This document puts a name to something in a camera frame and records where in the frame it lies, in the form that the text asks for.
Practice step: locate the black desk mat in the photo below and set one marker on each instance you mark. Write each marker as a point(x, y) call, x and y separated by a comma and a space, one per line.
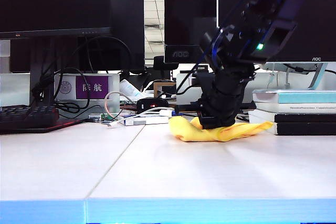
point(63, 124)

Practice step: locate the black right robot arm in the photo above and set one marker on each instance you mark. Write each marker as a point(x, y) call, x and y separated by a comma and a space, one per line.
point(262, 6)

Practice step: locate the cream book with black title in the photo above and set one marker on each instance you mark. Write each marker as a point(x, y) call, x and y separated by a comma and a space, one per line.
point(302, 108)

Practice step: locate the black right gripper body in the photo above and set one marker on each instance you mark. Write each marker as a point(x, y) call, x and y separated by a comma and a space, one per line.
point(225, 90)

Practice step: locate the green circuit board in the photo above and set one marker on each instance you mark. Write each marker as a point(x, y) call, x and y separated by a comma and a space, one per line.
point(101, 118)

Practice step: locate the black hardcover book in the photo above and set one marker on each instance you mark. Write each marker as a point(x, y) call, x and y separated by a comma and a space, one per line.
point(304, 118)
point(304, 129)

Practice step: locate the AOC monitor with silver frame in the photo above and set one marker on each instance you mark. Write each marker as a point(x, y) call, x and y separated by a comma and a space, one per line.
point(325, 24)

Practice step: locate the black monitor rear side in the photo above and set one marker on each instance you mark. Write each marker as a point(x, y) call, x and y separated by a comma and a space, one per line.
point(128, 24)

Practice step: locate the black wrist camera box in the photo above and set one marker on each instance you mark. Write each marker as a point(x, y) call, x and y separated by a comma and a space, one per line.
point(278, 40)

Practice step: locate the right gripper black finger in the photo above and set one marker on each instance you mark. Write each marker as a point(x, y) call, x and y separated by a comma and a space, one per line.
point(210, 123)
point(226, 122)

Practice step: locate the black AOC monitor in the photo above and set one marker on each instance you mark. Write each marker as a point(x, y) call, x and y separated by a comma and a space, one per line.
point(183, 14)

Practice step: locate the silver monitor stand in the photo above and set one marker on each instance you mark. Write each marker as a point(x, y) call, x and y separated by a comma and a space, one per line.
point(319, 77)

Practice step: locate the black device with red light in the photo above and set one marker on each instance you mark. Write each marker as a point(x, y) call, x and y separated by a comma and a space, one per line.
point(149, 104)

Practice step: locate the black monitor stand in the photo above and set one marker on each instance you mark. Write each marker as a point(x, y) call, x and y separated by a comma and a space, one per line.
point(39, 72)

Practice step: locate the large black monitor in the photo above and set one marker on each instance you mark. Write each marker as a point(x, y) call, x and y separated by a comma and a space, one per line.
point(52, 1)

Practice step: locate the wooden box frame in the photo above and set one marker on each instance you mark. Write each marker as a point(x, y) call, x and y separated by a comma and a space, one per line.
point(164, 84)

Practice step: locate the black office chair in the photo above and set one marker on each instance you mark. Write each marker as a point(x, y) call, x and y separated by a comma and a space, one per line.
point(160, 65)

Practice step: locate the white and blue box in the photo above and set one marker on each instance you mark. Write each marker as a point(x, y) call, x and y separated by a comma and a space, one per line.
point(139, 121)

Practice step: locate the black keyboard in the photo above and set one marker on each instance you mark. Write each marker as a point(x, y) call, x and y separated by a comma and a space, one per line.
point(26, 115)

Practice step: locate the white paper sheets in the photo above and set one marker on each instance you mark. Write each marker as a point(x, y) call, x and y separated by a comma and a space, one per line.
point(130, 89)

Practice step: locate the nameplate with purple label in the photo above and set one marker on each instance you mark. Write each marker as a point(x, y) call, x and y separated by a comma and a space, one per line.
point(92, 87)

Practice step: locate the yellow cloth rag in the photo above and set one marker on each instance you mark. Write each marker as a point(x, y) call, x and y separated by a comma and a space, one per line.
point(236, 132)

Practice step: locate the small black framed sign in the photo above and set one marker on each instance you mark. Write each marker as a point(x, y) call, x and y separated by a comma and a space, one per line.
point(202, 68)

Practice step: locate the teal book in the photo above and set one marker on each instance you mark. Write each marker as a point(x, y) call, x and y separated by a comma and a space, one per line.
point(307, 97)

